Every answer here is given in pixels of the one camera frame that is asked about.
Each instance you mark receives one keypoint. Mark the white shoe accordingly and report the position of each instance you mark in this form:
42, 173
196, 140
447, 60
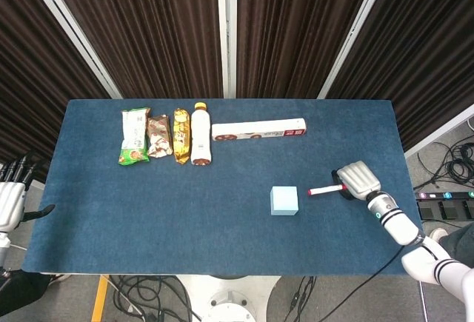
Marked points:
438, 234

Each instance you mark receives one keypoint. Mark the white slanted screen post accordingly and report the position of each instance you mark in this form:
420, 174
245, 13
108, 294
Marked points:
352, 37
74, 37

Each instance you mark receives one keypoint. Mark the gold foil snack packet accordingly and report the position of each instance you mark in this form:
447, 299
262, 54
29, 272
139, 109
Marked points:
182, 137

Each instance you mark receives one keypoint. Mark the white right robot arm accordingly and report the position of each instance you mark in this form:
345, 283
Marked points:
400, 225

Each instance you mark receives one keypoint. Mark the brown white crumpled snack wrapper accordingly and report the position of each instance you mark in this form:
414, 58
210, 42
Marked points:
159, 137

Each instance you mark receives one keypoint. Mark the white upright screen post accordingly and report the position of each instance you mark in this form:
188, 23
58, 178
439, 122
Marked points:
226, 33

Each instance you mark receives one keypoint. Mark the light blue foam cube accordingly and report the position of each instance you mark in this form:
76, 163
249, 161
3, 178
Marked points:
284, 200

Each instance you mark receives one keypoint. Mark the white bottle with yellow cap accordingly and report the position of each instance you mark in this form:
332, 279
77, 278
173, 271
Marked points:
201, 133

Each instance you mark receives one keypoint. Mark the brown pleated curtain panel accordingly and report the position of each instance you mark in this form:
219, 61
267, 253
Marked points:
296, 29
148, 29
426, 48
33, 77

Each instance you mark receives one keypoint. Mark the yellow floor tape strip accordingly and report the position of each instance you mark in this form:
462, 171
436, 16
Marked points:
100, 300

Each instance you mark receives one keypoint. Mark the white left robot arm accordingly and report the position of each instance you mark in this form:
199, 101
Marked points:
3, 244

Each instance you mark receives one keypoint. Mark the red and white marker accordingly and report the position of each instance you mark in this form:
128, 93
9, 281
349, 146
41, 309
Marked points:
326, 190

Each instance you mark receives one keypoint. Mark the white screen base bar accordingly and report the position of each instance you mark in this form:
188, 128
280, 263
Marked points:
440, 131

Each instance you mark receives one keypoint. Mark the black foot pedal unit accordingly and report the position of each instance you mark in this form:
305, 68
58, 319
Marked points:
444, 209

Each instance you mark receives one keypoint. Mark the dark trouser leg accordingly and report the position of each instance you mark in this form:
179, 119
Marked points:
461, 240
22, 292

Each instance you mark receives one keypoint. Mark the blue table cloth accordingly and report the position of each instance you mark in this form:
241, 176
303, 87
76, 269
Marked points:
185, 218

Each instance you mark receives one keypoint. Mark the long white baking paper box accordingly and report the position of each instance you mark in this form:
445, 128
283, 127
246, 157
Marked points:
259, 129

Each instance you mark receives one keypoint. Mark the dark sneaker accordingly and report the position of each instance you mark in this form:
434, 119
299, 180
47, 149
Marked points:
59, 278

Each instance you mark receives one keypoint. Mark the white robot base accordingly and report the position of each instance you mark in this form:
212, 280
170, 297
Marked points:
229, 300

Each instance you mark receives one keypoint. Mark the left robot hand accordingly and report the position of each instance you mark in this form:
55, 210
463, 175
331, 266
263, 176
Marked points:
9, 203

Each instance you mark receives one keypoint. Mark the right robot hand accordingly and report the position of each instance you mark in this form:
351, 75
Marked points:
357, 179

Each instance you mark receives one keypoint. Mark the green and white snack bag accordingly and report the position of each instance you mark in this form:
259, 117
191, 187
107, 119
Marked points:
133, 133

